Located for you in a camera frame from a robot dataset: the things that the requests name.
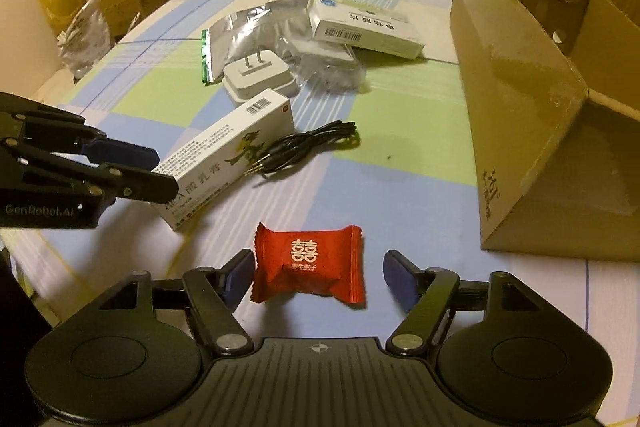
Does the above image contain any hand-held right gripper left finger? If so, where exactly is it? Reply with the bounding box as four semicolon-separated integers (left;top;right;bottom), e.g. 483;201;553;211
90;248;256;356

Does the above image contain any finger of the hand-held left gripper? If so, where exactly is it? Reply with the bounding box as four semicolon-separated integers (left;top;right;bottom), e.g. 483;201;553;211
0;141;180;204
0;93;160;170

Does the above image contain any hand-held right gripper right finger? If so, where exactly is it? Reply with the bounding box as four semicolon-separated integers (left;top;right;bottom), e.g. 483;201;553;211
382;249;549;356

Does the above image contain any red candy packet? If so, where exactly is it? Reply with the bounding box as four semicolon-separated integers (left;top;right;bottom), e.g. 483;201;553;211
249;222;367;308

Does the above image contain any white ointment box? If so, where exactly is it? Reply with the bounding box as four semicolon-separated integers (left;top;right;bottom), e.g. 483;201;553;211
150;88;296;232

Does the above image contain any silver foil bag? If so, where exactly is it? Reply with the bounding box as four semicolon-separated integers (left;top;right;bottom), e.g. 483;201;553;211
200;0;313;86

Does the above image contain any large cardboard box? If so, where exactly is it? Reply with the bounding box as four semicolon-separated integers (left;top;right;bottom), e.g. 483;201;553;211
449;0;640;263

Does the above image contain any clear bag with white pad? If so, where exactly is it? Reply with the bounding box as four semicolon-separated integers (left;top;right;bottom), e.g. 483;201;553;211
280;27;369;94

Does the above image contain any checkered cloth desktop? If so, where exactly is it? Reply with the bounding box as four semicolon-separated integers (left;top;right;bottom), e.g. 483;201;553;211
0;0;640;358

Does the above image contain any crumpled clear plastic bag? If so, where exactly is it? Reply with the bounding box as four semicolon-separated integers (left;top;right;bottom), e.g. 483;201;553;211
57;0;114;80

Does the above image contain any white power adapter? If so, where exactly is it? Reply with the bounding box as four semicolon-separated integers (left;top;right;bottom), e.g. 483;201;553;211
221;49;297;104

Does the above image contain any white medicine box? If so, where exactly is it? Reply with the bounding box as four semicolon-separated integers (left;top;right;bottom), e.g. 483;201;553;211
306;0;426;60

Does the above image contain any black audio cable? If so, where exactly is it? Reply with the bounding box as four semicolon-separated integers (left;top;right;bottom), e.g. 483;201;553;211
243;120;362;178

